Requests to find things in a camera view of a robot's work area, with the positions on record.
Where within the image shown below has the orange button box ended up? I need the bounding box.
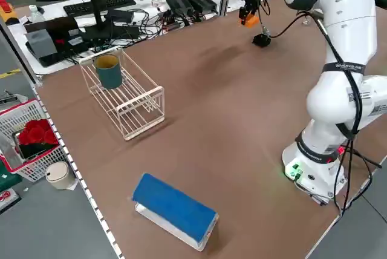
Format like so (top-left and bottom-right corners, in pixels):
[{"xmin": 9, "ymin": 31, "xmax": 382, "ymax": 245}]
[{"xmin": 240, "ymin": 13, "xmax": 260, "ymax": 28}]

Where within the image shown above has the black button box base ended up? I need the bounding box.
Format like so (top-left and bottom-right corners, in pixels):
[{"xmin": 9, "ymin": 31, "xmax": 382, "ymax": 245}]
[{"xmin": 251, "ymin": 33, "xmax": 272, "ymax": 49}]

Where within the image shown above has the grey box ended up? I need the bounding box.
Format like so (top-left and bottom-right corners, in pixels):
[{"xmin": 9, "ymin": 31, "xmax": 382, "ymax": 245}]
[{"xmin": 24, "ymin": 28, "xmax": 59, "ymax": 59}]

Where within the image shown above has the yellow box red button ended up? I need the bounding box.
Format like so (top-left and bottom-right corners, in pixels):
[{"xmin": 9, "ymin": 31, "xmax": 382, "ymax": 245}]
[{"xmin": 0, "ymin": 0, "xmax": 18, "ymax": 21}]

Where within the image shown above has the red roses black box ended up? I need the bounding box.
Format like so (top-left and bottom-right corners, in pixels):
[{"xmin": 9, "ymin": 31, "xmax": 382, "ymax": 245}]
[{"xmin": 11, "ymin": 119, "xmax": 60, "ymax": 162}]

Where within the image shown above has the dark green box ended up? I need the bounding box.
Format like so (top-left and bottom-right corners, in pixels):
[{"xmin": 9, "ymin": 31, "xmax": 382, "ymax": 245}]
[{"xmin": 0, "ymin": 160, "xmax": 22, "ymax": 192}]

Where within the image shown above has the black power supply unit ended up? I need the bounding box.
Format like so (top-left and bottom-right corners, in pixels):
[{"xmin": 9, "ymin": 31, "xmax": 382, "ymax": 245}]
[
  {"xmin": 183, "ymin": 0, "xmax": 218, "ymax": 13},
  {"xmin": 165, "ymin": 0, "xmax": 194, "ymax": 15}
]

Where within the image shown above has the black keyboard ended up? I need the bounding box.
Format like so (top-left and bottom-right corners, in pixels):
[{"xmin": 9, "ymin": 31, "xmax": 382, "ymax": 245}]
[{"xmin": 62, "ymin": 0, "xmax": 137, "ymax": 18}]

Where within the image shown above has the teal cylindrical can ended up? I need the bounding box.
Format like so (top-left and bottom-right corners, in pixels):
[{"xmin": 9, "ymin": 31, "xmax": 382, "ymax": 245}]
[{"xmin": 94, "ymin": 54, "xmax": 124, "ymax": 90}]

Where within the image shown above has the black flat case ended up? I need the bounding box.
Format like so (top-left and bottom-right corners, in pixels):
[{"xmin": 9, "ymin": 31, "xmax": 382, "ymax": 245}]
[{"xmin": 24, "ymin": 16, "xmax": 91, "ymax": 68}]

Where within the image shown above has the blue cloth white stand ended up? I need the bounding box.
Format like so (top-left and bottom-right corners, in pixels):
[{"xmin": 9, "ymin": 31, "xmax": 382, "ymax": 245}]
[{"xmin": 132, "ymin": 173, "xmax": 220, "ymax": 252}]

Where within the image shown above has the small white bin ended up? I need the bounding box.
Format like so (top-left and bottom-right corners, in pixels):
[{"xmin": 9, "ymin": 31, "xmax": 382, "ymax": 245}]
[{"xmin": 45, "ymin": 161, "xmax": 78, "ymax": 191}]

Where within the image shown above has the white basket red rim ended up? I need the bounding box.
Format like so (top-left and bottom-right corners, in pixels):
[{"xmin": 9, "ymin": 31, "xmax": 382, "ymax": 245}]
[{"xmin": 0, "ymin": 99, "xmax": 73, "ymax": 183}]

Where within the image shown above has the white wire basket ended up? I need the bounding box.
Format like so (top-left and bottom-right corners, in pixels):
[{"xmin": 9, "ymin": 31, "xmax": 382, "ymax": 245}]
[{"xmin": 79, "ymin": 47, "xmax": 166, "ymax": 142}]

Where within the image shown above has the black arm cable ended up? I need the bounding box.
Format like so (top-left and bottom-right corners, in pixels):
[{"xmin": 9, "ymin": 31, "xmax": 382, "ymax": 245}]
[{"xmin": 258, "ymin": 0, "xmax": 383, "ymax": 217}]

